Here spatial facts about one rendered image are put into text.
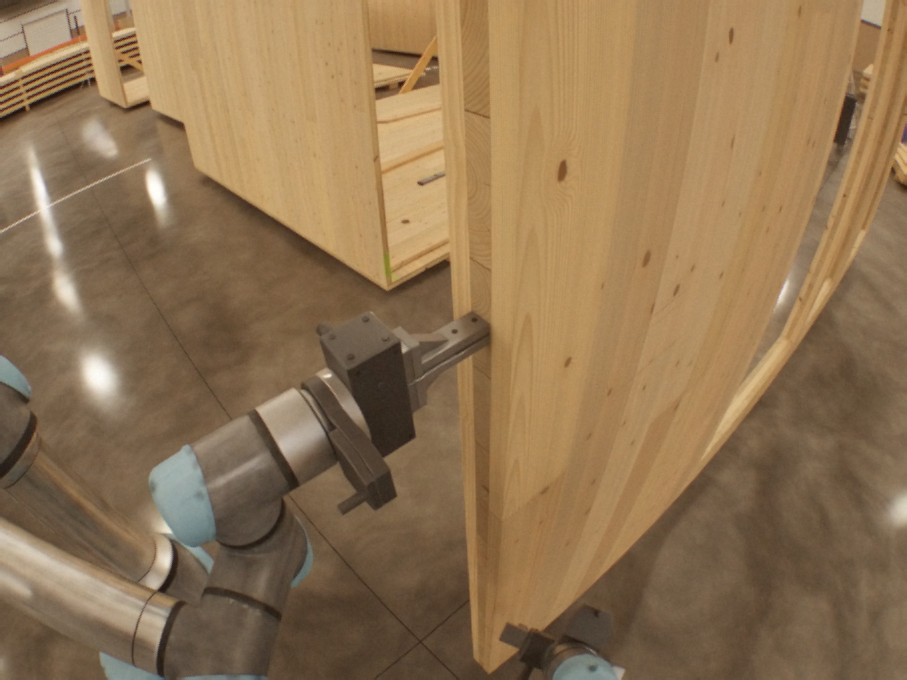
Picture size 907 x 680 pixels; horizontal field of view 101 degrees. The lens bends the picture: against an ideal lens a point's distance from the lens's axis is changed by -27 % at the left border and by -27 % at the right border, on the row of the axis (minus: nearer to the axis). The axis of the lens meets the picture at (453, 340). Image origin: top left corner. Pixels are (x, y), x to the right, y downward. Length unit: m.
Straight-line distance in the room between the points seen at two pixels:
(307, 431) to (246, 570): 0.14
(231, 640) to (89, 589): 0.13
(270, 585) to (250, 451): 0.13
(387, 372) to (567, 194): 0.21
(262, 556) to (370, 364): 0.20
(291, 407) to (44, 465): 0.38
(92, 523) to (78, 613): 0.26
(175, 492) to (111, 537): 0.34
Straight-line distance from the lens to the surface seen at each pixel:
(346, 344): 0.41
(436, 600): 2.18
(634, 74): 0.47
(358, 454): 0.38
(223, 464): 0.41
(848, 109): 9.21
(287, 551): 0.49
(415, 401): 0.48
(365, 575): 2.25
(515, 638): 0.81
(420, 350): 0.44
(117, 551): 0.76
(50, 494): 0.69
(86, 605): 0.48
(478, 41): 0.38
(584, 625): 0.73
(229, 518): 0.42
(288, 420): 0.41
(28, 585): 0.51
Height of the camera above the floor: 2.05
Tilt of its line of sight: 42 degrees down
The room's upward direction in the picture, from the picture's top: 1 degrees counter-clockwise
